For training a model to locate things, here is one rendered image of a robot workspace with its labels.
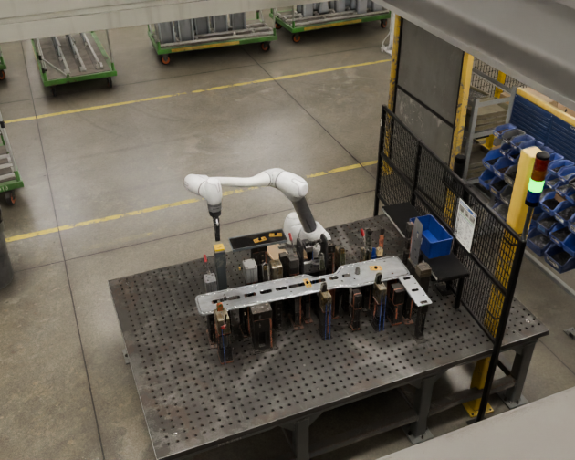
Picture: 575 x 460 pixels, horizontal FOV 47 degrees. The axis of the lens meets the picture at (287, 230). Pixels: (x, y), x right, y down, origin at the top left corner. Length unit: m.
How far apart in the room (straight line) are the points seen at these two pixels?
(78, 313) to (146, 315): 1.34
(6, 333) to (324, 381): 2.82
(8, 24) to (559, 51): 0.87
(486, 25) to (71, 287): 5.45
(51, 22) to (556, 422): 1.12
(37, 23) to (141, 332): 3.32
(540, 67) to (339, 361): 3.50
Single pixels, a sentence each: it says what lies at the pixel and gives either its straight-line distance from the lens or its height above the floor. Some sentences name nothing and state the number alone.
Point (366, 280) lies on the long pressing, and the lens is 4.20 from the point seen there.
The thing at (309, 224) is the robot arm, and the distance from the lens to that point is 4.57.
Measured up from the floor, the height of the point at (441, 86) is 1.34.
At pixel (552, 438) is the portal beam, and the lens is 0.19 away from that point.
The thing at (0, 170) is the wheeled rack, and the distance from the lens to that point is 7.51.
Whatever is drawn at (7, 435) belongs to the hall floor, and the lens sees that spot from 5.00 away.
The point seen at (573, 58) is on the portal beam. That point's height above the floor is 3.42.
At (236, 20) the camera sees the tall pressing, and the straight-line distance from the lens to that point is 11.03.
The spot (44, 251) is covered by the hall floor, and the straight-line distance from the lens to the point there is 6.55.
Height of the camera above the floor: 3.64
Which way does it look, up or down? 35 degrees down
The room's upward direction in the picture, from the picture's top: 1 degrees counter-clockwise
